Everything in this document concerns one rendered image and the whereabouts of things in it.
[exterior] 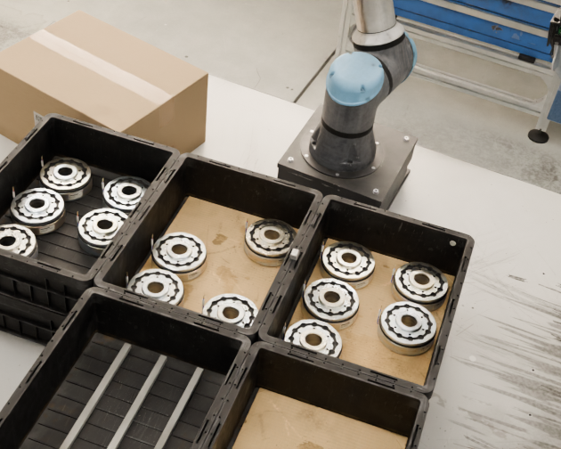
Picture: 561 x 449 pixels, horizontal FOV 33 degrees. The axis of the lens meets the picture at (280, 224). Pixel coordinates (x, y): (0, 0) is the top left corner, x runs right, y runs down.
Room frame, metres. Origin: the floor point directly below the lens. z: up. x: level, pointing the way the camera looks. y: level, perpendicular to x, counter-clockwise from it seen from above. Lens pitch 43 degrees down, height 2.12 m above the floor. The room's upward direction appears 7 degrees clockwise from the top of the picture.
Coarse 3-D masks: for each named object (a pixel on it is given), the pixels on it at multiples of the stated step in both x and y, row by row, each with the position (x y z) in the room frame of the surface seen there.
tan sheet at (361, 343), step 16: (320, 256) 1.31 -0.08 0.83; (384, 256) 1.34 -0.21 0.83; (320, 272) 1.27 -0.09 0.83; (384, 272) 1.29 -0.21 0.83; (368, 288) 1.24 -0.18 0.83; (384, 288) 1.25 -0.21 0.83; (448, 288) 1.27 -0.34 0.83; (368, 304) 1.20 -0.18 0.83; (384, 304) 1.21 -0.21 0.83; (368, 320) 1.16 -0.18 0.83; (352, 336) 1.12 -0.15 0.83; (368, 336) 1.12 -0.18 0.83; (352, 352) 1.08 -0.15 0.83; (368, 352) 1.09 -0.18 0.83; (384, 352) 1.09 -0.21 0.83; (432, 352) 1.11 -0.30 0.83; (384, 368) 1.06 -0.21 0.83; (400, 368) 1.06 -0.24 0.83; (416, 368) 1.06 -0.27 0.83
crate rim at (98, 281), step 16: (176, 160) 1.43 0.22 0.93; (208, 160) 1.44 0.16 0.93; (256, 176) 1.41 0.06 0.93; (160, 192) 1.33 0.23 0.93; (304, 192) 1.39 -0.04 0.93; (320, 192) 1.39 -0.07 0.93; (144, 208) 1.28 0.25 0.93; (128, 240) 1.19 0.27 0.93; (112, 256) 1.15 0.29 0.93; (288, 256) 1.20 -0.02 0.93; (112, 288) 1.07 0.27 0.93; (272, 288) 1.12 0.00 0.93; (160, 304) 1.05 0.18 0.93; (208, 320) 1.03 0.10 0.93; (256, 320) 1.04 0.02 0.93; (256, 336) 1.02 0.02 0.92
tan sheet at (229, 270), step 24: (192, 216) 1.38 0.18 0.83; (216, 216) 1.39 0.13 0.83; (240, 216) 1.40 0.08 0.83; (216, 240) 1.32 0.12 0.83; (240, 240) 1.33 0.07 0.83; (216, 264) 1.26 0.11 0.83; (240, 264) 1.27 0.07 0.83; (192, 288) 1.19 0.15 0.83; (216, 288) 1.20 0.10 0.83; (240, 288) 1.20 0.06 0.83; (264, 288) 1.21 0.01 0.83
